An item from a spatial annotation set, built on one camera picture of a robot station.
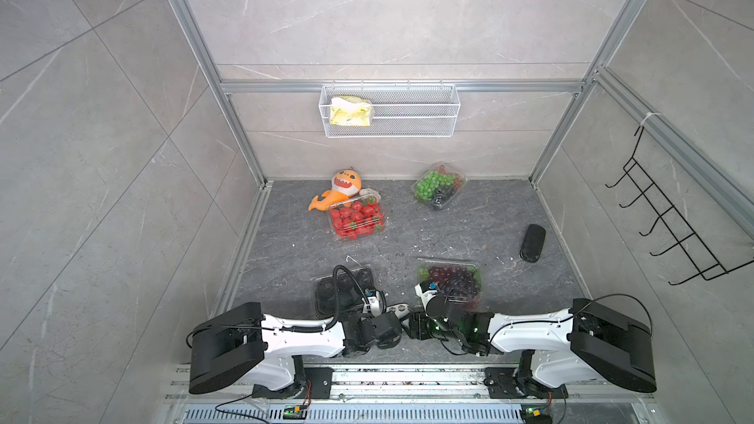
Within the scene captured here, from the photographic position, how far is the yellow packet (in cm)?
87

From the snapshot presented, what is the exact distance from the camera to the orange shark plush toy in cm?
109

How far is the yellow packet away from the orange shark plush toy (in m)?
0.28
